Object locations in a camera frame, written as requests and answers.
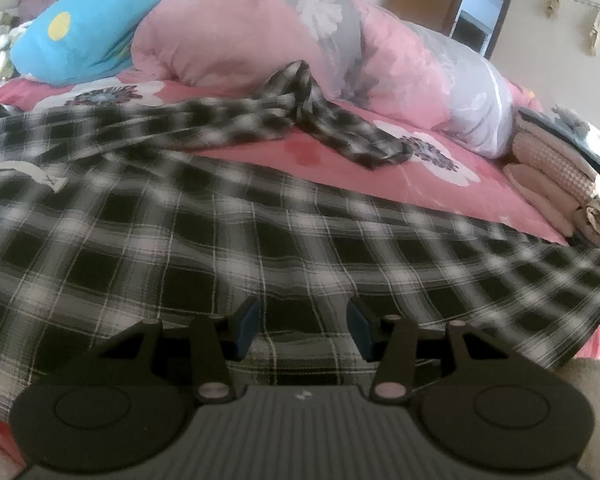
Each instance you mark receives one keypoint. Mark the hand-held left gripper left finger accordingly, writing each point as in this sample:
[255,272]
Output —
[245,330]

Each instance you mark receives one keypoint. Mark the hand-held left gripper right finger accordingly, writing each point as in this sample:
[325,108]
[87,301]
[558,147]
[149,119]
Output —
[360,330]

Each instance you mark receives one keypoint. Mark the black white plaid shirt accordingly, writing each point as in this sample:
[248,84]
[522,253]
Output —
[230,220]

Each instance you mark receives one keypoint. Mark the pink floral bedsheet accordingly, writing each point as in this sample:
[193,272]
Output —
[430,180]

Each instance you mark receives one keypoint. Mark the person's fluffy beige clothing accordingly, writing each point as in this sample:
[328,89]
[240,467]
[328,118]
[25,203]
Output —
[595,410]

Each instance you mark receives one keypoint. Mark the pink checked folded cloth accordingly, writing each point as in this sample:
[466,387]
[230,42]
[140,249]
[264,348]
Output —
[555,160]

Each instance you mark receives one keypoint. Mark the pink grey floral duvet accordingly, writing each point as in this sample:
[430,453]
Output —
[260,30]

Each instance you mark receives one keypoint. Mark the blue cushion with yellow dot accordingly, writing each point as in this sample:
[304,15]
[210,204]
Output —
[95,30]

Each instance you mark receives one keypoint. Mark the wall rack with towels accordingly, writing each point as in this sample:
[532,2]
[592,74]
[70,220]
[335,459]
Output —
[592,25]

